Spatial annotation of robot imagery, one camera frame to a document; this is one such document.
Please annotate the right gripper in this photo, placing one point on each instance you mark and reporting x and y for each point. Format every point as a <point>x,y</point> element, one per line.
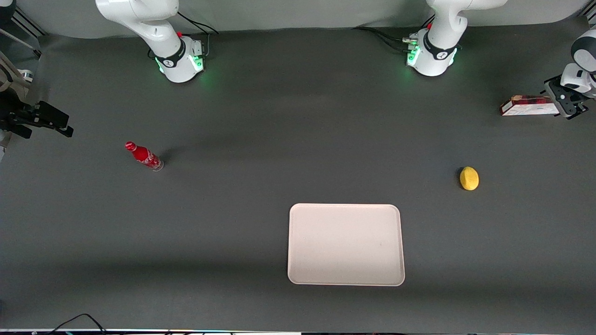
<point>18,117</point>

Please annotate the dark grey table mat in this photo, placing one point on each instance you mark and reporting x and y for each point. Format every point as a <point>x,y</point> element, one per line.
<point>279,139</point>

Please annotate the red cookie box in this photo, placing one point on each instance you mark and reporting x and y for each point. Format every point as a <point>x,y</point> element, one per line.
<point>526,109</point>

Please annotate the red cola bottle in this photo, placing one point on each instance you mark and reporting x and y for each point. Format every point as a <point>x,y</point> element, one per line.
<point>143,156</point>

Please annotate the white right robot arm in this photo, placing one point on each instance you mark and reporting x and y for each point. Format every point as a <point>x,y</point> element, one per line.
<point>177,60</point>

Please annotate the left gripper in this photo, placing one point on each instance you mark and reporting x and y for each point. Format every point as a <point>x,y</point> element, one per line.
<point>567,98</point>

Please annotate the white rectangular tray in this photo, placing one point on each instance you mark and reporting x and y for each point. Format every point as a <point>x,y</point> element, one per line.
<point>344,244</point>

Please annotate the metal frame bar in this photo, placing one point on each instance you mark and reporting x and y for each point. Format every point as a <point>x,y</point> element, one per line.
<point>591,19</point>
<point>28,25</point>

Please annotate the grey backdrop cloth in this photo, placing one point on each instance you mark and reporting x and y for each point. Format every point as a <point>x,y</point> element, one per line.
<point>302,14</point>

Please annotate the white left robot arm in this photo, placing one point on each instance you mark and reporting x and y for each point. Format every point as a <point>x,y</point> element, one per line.
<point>437,60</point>

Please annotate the yellow lemon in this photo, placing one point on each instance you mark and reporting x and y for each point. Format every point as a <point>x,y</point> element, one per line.
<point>469,179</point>

